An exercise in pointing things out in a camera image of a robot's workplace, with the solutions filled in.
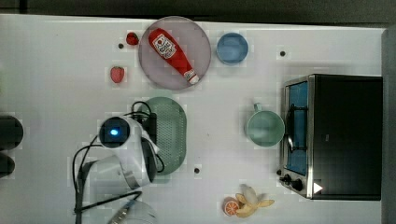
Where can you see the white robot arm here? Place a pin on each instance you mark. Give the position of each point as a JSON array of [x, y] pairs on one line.
[[132, 163]]

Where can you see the black cylinder holder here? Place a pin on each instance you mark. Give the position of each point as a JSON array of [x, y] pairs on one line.
[[7, 165], [11, 132]]

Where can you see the green mug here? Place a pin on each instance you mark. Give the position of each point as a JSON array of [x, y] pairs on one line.
[[264, 128]]

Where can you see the red strawberry on table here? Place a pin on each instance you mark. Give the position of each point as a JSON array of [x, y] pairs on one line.
[[117, 74]]

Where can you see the black cylinder holder upper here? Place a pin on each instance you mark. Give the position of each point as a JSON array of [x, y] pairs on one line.
[[11, 132]]

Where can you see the orange slice toy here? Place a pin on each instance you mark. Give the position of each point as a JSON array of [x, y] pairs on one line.
[[230, 208]]

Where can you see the blue bowl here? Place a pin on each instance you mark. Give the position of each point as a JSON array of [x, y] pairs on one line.
[[232, 48]]

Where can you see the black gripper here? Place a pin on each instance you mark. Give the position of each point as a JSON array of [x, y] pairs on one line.
[[149, 124]]

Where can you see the black toaster oven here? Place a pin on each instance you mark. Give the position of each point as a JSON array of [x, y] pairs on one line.
[[332, 147]]

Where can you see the red strawberry near plate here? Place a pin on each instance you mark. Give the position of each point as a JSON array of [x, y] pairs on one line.
[[132, 39]]

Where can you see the peeled banana toy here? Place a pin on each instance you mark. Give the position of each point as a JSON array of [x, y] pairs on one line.
[[250, 201]]

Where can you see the red ketchup bottle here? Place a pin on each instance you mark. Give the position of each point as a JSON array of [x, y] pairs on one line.
[[170, 51]]

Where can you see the green oval strainer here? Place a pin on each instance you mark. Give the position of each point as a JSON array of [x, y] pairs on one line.
[[171, 132]]

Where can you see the black cylinder holder lower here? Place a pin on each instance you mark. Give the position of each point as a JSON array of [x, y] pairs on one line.
[[7, 165]]

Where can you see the grey round plate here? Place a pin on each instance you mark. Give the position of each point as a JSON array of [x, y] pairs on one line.
[[193, 41]]

